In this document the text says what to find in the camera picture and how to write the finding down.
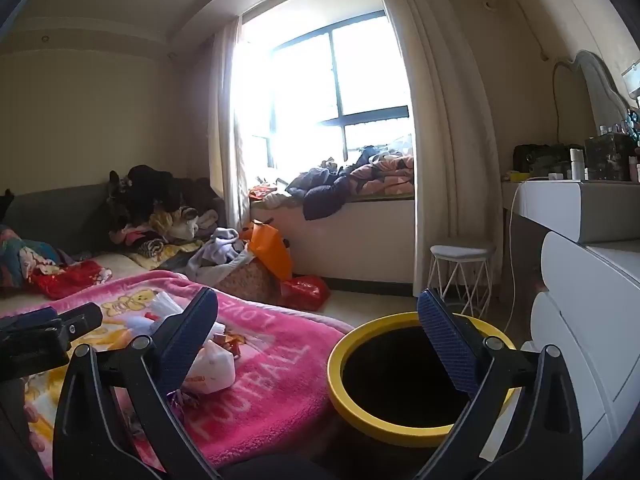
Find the pink bottle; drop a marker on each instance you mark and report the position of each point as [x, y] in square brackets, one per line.
[634, 170]

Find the yellow rimmed black bin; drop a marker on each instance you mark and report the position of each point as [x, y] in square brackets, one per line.
[340, 355]

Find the grey bed headboard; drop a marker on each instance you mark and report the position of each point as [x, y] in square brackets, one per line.
[55, 215]

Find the pink printed blanket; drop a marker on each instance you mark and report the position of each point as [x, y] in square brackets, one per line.
[280, 360]

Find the pale lavender garment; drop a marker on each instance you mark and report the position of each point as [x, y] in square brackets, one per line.
[220, 250]

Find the patterned box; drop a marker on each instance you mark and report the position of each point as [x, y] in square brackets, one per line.
[539, 282]

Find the floral laundry basket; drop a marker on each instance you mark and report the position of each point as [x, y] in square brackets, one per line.
[250, 282]

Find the beige curtain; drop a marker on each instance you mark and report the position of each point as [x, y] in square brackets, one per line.
[225, 135]
[450, 135]

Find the blue wrapper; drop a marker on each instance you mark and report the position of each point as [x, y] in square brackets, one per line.
[139, 321]

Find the orange paper bag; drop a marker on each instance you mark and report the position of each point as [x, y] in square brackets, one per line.
[270, 250]

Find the colourful printed quilt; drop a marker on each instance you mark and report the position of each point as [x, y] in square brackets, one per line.
[25, 255]

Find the pile of clothes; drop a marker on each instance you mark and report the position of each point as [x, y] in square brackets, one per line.
[150, 195]

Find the white vanity desk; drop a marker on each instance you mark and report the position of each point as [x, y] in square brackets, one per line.
[600, 210]

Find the vanity mirror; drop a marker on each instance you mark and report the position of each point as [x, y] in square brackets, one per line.
[597, 85]

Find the dark blue jacket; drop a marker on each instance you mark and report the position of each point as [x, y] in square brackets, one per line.
[320, 190]

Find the white plastic bag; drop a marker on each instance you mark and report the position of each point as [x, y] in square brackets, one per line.
[212, 370]

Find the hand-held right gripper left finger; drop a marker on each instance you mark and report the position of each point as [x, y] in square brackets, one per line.
[185, 340]

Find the red plastic bag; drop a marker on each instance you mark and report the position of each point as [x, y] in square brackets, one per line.
[305, 292]

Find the gold candy wrapper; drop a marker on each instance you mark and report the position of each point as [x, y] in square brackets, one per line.
[231, 344]

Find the white bottle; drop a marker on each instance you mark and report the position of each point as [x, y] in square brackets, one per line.
[577, 162]

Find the small heap of clothes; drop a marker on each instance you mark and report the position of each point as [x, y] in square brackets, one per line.
[267, 195]

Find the window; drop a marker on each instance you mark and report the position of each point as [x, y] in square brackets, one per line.
[360, 70]

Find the orange patterned quilt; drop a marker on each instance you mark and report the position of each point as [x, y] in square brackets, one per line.
[385, 172]

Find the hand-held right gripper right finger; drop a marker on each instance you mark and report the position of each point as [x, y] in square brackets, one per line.
[450, 345]

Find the yellow item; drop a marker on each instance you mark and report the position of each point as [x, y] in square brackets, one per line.
[517, 176]

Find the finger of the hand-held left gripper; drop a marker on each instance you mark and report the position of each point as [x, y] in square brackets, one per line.
[80, 322]
[27, 317]

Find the red cloth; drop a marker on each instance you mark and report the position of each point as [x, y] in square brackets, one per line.
[70, 280]

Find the white tissue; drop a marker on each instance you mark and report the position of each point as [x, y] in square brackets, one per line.
[162, 305]

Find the black bag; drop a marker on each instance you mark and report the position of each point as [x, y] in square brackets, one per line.
[540, 159]

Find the white drawer chest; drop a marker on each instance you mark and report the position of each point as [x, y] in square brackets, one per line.
[590, 320]

